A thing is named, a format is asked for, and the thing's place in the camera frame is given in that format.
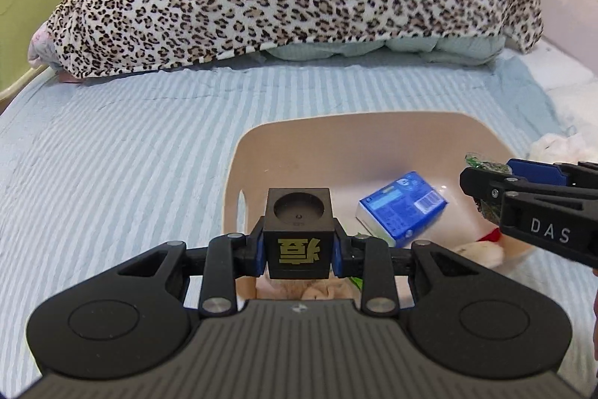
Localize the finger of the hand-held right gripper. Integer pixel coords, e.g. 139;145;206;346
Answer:
508;158;598;190
460;167;598;207

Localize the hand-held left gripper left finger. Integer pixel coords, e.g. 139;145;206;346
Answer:
117;219;268;318

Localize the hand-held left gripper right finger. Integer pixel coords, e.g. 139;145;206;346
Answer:
333;232;484;318

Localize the green patterned packet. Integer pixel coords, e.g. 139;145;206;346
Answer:
465;152;512;222

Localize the black cube with gold print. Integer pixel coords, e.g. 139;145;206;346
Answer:
262;188;338;280

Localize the beige plastic basket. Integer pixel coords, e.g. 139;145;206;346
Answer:
223;111;531;303

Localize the white and red plush toy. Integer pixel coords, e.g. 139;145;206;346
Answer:
448;225;506;269

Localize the blue tissue packet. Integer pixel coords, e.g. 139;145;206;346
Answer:
356;171;449;249

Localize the plain light blue cloth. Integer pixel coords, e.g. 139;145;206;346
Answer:
493;53;577;140

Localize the blue striped bed sheet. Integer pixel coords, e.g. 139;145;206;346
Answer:
0;53;598;399

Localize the pale teal quilt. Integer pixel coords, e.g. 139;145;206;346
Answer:
264;35;508;68

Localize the pink floral cloth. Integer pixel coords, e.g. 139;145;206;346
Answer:
27;22;62;71

